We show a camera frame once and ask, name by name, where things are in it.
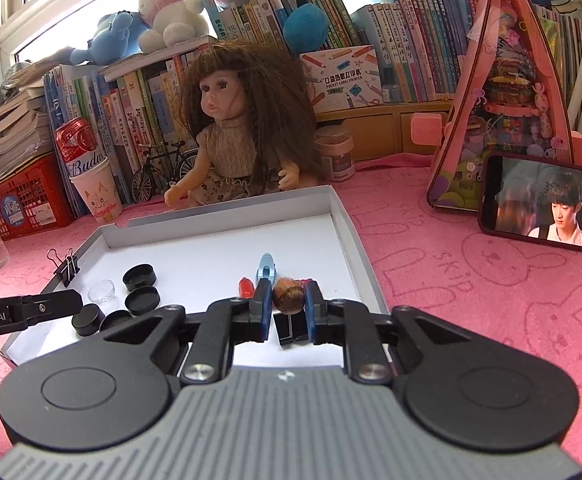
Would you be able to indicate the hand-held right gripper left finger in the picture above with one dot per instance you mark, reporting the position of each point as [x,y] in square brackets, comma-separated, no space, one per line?
[260,310]

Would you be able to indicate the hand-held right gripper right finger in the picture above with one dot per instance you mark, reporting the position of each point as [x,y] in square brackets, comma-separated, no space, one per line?
[313,310]

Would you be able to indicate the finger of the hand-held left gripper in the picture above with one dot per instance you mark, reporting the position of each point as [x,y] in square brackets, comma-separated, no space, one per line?
[46,306]

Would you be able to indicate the red plastic clip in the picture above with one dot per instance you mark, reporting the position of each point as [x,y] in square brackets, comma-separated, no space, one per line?
[307,281]
[245,286]

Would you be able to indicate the brown walnut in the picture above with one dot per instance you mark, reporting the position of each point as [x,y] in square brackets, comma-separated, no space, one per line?
[287,295]

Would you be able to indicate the large black binder clip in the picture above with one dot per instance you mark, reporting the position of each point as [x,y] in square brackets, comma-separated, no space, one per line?
[287,332]

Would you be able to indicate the blue hair clip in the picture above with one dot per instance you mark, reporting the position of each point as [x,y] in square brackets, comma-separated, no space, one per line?
[266,266]

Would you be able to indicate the clear plastic dome lid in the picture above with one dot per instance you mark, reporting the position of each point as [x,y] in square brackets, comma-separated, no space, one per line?
[102,291]

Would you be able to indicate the small black round lid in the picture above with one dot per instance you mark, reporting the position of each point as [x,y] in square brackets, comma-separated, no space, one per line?
[116,319]

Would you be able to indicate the white cardboard box tray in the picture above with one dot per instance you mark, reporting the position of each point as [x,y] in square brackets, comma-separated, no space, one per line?
[211,240]

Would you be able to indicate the large black round lid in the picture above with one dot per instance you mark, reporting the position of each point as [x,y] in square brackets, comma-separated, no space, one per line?
[142,301]

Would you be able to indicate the small black binder clip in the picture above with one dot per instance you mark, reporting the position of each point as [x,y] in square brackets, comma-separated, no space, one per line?
[68,270]

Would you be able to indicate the red plastic crate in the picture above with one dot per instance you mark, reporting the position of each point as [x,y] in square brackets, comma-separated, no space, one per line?
[26,195]

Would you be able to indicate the white cat-print paper cup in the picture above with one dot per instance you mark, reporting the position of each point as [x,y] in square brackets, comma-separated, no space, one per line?
[96,195]

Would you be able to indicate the small beige-lidded jar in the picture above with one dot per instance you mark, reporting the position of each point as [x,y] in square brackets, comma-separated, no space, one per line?
[336,157]

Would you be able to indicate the black miniature bicycle model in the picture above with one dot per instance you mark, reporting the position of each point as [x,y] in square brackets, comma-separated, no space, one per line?
[143,182]

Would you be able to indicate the pink bunny-print towel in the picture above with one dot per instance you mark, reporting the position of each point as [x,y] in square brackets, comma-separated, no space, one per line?
[471,300]

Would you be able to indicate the brown-haired doll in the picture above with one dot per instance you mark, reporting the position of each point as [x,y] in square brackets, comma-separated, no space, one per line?
[226,150]

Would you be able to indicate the red beer can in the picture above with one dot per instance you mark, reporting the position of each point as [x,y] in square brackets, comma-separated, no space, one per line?
[76,142]

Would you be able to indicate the pile of flat books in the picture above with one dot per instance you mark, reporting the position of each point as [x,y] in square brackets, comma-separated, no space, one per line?
[16,120]

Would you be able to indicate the wooden drawer box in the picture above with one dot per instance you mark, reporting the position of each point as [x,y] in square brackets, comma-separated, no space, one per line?
[386,127]

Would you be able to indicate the white pencil-print box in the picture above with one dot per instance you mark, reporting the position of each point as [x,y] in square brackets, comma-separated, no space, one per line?
[341,80]

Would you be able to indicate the black smartphone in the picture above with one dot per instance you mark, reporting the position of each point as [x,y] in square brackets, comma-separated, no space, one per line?
[546,200]

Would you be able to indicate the pink triangular toy house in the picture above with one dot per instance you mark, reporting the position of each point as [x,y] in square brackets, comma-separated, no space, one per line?
[511,110]

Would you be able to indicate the row of upright books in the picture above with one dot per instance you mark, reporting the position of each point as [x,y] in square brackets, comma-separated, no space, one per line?
[411,45]

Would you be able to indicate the blue round-footed plush toy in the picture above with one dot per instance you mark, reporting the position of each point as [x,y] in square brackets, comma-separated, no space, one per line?
[306,27]

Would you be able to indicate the blue elephant plush toy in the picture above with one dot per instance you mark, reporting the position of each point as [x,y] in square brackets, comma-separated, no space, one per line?
[116,30]

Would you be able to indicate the pink and white plush toy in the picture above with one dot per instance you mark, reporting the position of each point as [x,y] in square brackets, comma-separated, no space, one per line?
[171,5]

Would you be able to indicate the row of thin picture books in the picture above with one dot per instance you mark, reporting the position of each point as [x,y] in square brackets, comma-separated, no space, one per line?
[568,35]

